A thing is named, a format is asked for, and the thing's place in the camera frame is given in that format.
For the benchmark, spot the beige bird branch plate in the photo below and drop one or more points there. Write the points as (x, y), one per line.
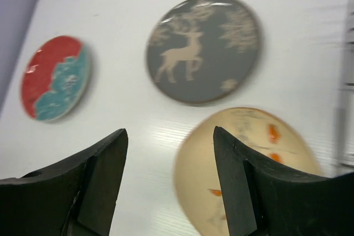
(195, 173)

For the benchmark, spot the grey deer plate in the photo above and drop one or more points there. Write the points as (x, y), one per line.
(203, 50)

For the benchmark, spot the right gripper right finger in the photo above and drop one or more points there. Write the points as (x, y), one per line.
(264, 197)

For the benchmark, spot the black wire dish rack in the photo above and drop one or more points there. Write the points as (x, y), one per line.
(345, 93)

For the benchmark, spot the red and teal floral plate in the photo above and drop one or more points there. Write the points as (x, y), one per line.
(55, 78)

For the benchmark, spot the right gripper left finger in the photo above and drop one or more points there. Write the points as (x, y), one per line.
(74, 196)

